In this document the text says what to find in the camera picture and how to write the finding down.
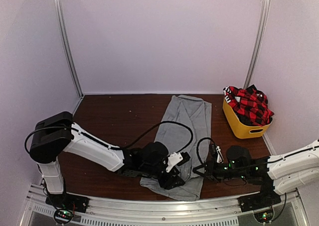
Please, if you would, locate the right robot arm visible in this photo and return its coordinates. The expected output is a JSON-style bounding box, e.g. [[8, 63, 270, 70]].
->
[[192, 140, 319, 207]]

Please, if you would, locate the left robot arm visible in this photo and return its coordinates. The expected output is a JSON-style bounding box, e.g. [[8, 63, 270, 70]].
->
[[24, 112, 190, 208]]

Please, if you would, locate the front aluminium rail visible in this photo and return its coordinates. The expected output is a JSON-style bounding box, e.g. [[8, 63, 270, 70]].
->
[[18, 184, 310, 226]]

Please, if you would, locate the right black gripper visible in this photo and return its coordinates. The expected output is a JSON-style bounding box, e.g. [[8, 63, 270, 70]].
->
[[193, 158, 248, 183]]

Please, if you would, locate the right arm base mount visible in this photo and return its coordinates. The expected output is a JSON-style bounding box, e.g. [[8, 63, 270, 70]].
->
[[238, 192, 281, 212]]

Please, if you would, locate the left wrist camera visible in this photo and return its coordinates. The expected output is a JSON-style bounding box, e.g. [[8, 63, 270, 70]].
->
[[166, 152, 190, 173]]

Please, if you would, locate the grey long sleeve shirt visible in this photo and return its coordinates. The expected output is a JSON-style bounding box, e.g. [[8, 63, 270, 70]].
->
[[139, 94, 213, 201]]

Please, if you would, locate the aluminium frame post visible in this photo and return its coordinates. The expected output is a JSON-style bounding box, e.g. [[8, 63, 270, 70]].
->
[[244, 0, 271, 88], [51, 0, 84, 99]]

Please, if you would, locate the right circuit board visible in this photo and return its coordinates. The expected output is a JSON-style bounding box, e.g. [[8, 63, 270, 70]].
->
[[254, 210, 274, 224]]

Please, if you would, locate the right aluminium frame post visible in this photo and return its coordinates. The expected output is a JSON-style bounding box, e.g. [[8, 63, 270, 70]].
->
[[244, 0, 271, 88]]

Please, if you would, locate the circuit board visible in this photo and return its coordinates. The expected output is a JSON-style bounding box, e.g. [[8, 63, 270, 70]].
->
[[254, 210, 274, 224], [53, 209, 74, 224]]

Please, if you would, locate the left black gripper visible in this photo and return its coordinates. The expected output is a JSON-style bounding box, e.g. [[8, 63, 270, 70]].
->
[[141, 161, 186, 190]]

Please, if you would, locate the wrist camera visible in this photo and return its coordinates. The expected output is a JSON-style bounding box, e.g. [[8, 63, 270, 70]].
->
[[210, 144, 224, 163], [166, 152, 190, 173]]

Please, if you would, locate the left aluminium frame post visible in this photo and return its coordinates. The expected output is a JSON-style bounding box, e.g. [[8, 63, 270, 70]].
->
[[51, 0, 84, 99]]

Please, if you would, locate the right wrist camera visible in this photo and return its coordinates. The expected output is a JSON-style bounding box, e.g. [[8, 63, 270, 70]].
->
[[210, 144, 224, 163]]

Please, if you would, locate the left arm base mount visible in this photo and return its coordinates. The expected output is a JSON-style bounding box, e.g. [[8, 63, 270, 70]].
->
[[45, 193, 89, 213]]

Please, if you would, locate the left circuit board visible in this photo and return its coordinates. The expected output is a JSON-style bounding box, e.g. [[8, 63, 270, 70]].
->
[[53, 209, 74, 224]]

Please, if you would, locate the left black cable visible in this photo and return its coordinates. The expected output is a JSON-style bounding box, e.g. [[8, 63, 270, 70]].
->
[[109, 120, 194, 157]]

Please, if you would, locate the black cable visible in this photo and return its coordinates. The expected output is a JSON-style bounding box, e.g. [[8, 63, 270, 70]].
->
[[196, 137, 217, 167], [109, 120, 194, 157]]

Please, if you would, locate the yellow plastic bin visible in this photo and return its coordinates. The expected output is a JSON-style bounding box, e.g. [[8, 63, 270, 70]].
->
[[222, 99, 271, 139]]

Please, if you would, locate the right black cable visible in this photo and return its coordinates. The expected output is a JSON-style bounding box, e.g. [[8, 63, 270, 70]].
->
[[196, 137, 217, 167]]

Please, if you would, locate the red black plaid shirt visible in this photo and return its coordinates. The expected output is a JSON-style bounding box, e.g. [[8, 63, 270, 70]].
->
[[223, 85, 274, 126]]

